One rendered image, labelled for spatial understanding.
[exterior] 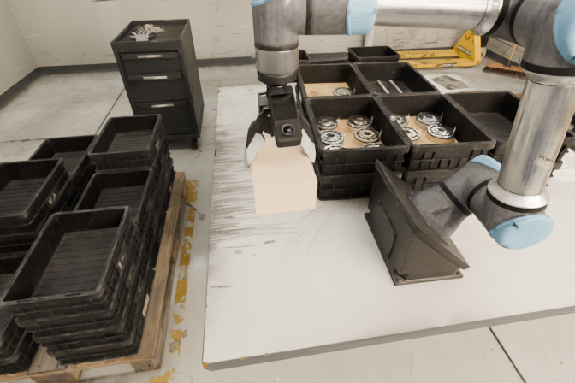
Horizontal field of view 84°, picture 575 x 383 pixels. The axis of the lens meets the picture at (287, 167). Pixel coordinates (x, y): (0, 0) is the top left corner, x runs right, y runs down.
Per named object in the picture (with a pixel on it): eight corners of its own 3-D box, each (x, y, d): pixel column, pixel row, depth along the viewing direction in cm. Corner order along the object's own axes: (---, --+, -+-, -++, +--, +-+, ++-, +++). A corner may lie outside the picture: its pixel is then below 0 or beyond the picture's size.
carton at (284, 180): (315, 209, 65) (317, 180, 60) (256, 215, 63) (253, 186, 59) (300, 162, 77) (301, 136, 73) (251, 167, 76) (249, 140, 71)
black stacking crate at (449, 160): (484, 170, 114) (497, 144, 107) (404, 175, 112) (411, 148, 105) (434, 117, 145) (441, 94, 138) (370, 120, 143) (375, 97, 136)
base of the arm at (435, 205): (453, 246, 91) (484, 226, 88) (428, 228, 83) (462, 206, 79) (426, 208, 103) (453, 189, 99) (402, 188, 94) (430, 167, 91)
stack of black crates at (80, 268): (139, 356, 127) (99, 293, 100) (58, 368, 123) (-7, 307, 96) (157, 270, 158) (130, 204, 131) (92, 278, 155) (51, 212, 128)
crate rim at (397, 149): (410, 153, 106) (411, 147, 104) (321, 157, 104) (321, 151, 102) (373, 100, 138) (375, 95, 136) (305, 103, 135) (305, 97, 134)
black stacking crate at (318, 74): (370, 120, 144) (374, 96, 137) (304, 122, 141) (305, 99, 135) (348, 85, 175) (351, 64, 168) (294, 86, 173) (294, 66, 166)
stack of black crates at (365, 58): (379, 90, 330) (388, 45, 303) (391, 103, 307) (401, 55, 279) (342, 92, 325) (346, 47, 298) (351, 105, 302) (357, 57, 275)
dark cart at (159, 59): (202, 150, 267) (180, 39, 212) (146, 156, 262) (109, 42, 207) (206, 116, 314) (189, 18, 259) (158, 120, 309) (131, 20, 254)
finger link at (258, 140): (246, 156, 71) (268, 123, 67) (247, 172, 66) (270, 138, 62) (233, 150, 69) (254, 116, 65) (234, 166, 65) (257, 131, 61)
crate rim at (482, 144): (496, 149, 108) (499, 143, 107) (410, 153, 106) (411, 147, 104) (441, 97, 140) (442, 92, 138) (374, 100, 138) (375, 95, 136)
